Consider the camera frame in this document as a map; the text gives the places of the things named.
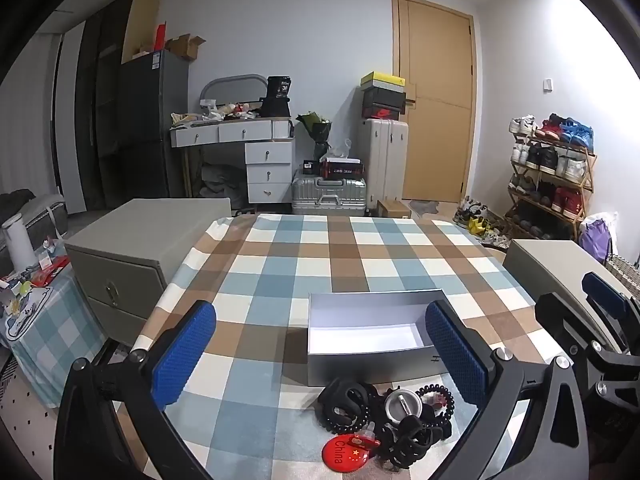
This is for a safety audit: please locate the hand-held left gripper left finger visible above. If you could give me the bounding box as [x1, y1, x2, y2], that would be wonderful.
[52, 300, 218, 480]

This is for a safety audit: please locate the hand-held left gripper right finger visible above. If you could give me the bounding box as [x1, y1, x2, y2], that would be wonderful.
[424, 300, 591, 480]

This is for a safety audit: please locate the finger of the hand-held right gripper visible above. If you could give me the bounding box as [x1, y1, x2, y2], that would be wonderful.
[534, 291, 602, 361]
[581, 271, 640, 356]

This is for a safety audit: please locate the silver round tin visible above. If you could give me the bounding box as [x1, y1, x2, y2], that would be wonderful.
[384, 387, 423, 423]

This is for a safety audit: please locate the grey box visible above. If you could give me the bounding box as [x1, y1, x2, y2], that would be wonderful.
[306, 288, 453, 388]

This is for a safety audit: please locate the bundle of black hair ties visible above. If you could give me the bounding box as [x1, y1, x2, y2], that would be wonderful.
[375, 412, 453, 471]

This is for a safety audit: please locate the black hair claw clip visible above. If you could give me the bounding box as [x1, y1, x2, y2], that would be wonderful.
[316, 380, 381, 431]

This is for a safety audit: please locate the small red hair clip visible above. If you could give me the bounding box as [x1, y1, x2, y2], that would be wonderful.
[350, 422, 382, 453]

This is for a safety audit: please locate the red round badge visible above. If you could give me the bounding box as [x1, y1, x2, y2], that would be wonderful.
[321, 432, 371, 471]

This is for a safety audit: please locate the wicker basket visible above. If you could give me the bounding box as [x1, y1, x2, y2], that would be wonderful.
[605, 255, 640, 293]

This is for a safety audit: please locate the purple bag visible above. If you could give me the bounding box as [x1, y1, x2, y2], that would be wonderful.
[580, 217, 613, 263]

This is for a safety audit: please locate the grey nightstand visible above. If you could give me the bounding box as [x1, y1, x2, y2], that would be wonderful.
[502, 239, 640, 356]
[64, 198, 233, 346]

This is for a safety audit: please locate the pile of loose shoes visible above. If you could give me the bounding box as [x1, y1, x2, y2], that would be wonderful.
[452, 197, 512, 250]

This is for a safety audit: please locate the checked tablecloth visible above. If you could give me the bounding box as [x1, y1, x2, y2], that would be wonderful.
[132, 212, 586, 480]

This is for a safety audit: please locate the blue checked cloth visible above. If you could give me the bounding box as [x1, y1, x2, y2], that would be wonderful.
[0, 260, 108, 408]

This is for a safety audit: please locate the red packet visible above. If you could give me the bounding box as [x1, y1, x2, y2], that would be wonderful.
[32, 255, 71, 287]

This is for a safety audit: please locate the small brown cardboard box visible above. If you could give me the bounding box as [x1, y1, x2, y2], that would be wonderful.
[376, 199, 412, 219]

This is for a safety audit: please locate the white dotted mat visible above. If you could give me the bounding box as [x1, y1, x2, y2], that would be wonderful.
[0, 370, 151, 480]

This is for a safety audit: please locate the grey laundry heap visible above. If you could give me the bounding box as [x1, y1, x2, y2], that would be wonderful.
[200, 162, 249, 201]

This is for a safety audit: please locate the grey cushion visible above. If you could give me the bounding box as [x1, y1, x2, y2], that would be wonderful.
[0, 189, 68, 261]

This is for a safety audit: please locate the white suitcase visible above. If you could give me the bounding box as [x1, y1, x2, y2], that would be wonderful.
[357, 118, 409, 211]

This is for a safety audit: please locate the silver suitcase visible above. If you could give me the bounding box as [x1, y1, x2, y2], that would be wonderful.
[291, 170, 367, 217]

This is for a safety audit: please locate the white dressing table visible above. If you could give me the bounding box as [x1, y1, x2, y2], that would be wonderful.
[170, 117, 296, 205]

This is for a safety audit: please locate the dark refrigerator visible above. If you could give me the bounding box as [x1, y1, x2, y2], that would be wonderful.
[117, 50, 190, 198]

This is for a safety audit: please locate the wooden door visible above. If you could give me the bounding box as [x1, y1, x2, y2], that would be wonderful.
[391, 0, 478, 203]

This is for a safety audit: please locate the clutter of small toiletries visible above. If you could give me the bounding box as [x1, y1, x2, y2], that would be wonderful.
[170, 100, 263, 127]

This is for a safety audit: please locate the red and black shoe box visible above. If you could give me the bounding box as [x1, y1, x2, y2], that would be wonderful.
[361, 104, 406, 121]

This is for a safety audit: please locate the dark wardrobe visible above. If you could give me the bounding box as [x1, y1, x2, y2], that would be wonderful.
[75, 0, 136, 211]

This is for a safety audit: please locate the flower bouquet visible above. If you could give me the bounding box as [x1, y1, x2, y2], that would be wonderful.
[296, 112, 333, 163]

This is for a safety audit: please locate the arched mirror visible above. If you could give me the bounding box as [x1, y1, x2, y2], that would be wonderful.
[200, 74, 269, 111]

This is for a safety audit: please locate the tall black box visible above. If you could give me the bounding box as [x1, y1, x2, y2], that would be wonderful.
[260, 76, 292, 117]

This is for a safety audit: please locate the open cardboard box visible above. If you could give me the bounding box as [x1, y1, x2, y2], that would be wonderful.
[165, 34, 207, 63]

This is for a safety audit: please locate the flat cardboard sheet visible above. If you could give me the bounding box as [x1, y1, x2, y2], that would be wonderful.
[121, 0, 161, 65]

